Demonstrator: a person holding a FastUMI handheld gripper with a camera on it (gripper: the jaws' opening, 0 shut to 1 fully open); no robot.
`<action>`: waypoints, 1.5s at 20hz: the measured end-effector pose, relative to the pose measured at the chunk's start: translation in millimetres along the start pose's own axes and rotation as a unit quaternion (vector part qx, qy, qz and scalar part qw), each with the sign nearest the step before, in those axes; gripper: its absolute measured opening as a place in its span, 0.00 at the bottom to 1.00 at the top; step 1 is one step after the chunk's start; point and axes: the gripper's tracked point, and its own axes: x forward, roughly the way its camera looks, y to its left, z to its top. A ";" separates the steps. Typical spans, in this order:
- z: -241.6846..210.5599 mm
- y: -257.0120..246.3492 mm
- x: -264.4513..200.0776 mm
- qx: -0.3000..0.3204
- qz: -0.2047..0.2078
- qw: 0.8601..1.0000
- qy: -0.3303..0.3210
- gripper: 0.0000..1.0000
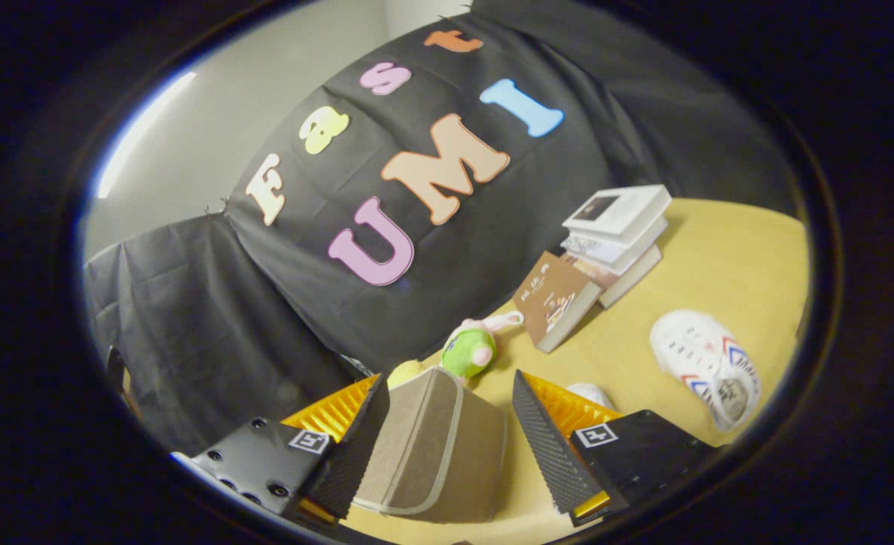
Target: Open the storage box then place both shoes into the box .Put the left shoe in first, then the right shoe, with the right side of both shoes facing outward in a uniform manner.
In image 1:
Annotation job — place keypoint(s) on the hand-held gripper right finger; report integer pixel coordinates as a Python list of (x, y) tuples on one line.
[(549, 446)]

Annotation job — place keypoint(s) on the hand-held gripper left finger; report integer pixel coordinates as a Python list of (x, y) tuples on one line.
[(348, 454)]

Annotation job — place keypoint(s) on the beige fabric storage box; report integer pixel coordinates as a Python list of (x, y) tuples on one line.
[(431, 446)]

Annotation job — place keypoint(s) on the yellow plush toy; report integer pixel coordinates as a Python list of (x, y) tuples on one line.
[(405, 372)]

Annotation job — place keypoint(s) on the green and pink plush toy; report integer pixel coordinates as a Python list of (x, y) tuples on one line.
[(468, 352)]

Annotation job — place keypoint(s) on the brown book with picture cover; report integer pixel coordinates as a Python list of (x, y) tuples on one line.
[(552, 299)]

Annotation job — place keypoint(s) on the thick brown-covered book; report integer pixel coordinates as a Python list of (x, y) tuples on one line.
[(628, 280)]

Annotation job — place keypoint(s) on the black backdrop cloth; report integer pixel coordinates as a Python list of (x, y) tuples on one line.
[(492, 250)]

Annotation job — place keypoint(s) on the white patterned book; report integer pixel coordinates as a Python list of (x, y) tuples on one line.
[(613, 250)]

